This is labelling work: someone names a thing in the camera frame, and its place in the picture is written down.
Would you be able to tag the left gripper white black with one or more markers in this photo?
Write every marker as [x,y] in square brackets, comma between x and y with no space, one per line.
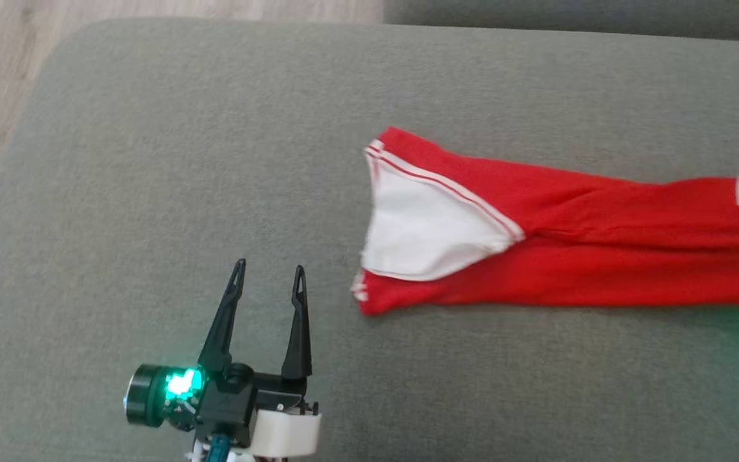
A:
[228,404]

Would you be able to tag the red white basketball jersey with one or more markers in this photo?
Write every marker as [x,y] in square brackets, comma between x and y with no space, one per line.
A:
[600,256]

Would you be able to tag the large grey sofa seat cushion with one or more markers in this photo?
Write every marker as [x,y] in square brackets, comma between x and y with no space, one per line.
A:
[151,192]

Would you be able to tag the small grey sofa cushion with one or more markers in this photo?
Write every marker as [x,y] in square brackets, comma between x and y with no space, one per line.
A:
[568,14]

